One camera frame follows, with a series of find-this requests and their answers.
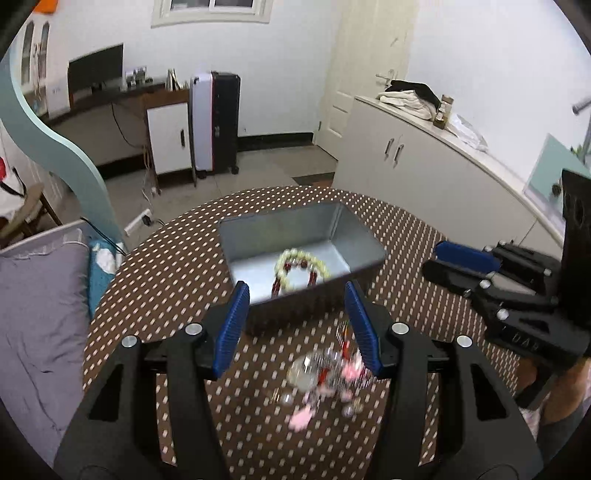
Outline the pink pig charm red cord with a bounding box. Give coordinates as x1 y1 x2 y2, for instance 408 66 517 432
317 322 376 402

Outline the dark red bead bracelet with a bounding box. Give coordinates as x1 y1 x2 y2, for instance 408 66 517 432
269 259 320 298

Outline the cream bead bracelet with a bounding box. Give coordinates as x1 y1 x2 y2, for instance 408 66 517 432
273 248 333 292

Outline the pink white bear keychain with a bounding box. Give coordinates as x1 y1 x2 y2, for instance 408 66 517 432
276 391 357 432

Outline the person's right hand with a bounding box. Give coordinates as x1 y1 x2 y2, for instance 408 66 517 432
517 358 590 426

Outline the teal glass panel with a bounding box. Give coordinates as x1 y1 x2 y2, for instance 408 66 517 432
524 134 590 220

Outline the clear plastic bag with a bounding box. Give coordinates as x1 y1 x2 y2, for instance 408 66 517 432
446 113 489 153

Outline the white sideboard cabinet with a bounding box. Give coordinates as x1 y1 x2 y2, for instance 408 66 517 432
334 96 563 258

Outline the small glass bottle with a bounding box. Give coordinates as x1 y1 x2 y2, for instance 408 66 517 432
433 95 454 130

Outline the grey metal storage box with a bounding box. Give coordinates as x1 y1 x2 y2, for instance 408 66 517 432
218 201 387 336

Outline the white cloth pile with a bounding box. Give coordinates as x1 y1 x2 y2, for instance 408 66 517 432
377 90 436 121

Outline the brown polka dot tablecloth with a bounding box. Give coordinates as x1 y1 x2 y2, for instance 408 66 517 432
83 186 518 479

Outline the pale green jade pendant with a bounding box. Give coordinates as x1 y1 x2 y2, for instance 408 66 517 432
287 352 321 393

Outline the black bag on sideboard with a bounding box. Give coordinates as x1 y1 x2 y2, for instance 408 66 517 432
386 79 441 108

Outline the white power strip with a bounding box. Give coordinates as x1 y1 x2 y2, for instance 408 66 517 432
123 209 153 237

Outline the wooden chair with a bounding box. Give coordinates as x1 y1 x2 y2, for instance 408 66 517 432
1 183 62 248

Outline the cream interior door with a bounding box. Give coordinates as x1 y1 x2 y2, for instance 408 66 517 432
315 0 420 160

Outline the red shopping bag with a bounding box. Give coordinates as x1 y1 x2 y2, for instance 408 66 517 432
0 157 9 182

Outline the black white tower heater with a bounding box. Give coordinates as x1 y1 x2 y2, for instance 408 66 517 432
189 71 240 179

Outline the white brown small cabinet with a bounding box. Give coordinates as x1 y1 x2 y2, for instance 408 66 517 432
141 89 192 182

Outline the dark wooden desk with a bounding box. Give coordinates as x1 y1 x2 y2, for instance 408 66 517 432
40 79 166 126

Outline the black computer monitor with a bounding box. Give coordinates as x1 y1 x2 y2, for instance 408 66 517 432
67 44 124 93

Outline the window with red decorations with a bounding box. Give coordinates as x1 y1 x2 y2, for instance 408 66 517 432
151 0 273 27

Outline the white glass-door cupboard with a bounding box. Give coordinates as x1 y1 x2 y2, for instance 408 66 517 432
17 14 50 116

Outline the orange box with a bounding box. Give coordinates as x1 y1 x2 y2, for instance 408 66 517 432
34 0 59 15

